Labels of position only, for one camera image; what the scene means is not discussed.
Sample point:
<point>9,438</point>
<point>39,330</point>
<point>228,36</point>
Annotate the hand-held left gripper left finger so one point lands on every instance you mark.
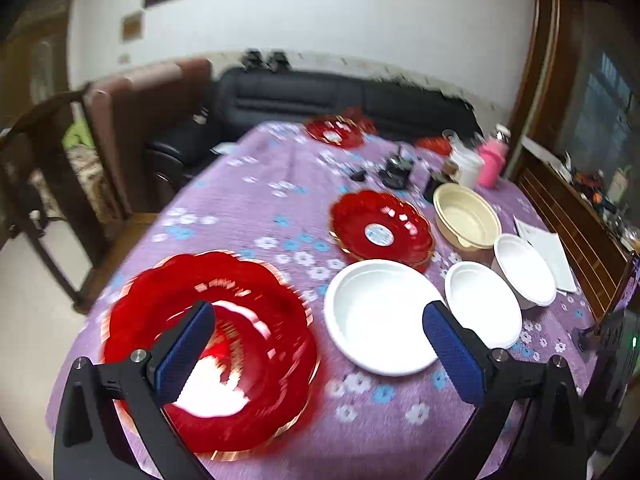
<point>185,355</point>

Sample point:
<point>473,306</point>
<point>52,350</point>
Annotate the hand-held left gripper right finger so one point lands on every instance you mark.
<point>452,355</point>

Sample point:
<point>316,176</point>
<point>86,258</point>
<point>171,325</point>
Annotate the large red scalloped plate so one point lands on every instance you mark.
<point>145,310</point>

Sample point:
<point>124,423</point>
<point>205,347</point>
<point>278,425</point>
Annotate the large white foam bowl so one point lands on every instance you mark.
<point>380,315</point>

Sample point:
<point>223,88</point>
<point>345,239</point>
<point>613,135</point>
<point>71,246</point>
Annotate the red scalloped plate white label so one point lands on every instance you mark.
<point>357,215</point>

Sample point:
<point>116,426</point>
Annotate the medium white foam bowl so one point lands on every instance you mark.
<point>480,305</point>

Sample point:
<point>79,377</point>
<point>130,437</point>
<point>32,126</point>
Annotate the small white foam bowl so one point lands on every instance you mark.
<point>525,265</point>

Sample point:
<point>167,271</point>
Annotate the cream plastic bowl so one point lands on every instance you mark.
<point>465,215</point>

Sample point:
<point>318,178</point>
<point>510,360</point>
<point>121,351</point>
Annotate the white paper sheet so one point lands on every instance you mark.
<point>545,245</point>

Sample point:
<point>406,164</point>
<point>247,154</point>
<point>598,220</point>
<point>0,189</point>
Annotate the wooden bench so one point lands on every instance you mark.
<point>575,230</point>

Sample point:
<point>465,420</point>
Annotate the dark jar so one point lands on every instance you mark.
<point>434,187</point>

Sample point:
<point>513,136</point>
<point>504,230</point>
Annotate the purple floral tablecloth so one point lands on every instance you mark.
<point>260,200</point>

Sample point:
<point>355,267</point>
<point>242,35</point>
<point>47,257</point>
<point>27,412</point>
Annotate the white plastic cup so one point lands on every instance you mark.
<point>470,169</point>

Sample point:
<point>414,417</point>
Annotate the pink bottle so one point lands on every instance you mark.
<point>490,165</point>

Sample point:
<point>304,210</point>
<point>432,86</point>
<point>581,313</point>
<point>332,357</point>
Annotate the black power adapter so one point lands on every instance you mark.
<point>358,175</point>

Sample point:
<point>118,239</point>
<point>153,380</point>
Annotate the floral cushion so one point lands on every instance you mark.
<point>90,175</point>

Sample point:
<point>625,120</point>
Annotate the red plastic bag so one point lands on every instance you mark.
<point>432,144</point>
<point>365,120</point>

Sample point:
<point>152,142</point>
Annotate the dark wooden chair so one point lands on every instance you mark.
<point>45,160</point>

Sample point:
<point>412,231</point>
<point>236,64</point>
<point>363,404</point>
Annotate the brown armchair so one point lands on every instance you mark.
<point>145,110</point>

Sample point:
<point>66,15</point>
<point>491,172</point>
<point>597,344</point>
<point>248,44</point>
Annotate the small red scalloped plate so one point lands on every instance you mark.
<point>320,127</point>

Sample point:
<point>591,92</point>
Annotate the black leather sofa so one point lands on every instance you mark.
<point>300,95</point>

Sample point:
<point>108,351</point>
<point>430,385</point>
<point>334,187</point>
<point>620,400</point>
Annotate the wooden glass door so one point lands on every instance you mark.
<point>35,60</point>

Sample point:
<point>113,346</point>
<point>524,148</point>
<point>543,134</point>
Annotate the small wall plaque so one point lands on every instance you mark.
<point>132,26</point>

